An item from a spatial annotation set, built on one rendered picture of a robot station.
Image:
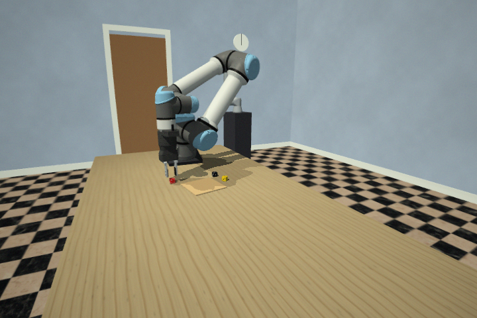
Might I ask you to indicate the tan flat mat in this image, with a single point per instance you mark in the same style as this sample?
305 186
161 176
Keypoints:
202 186

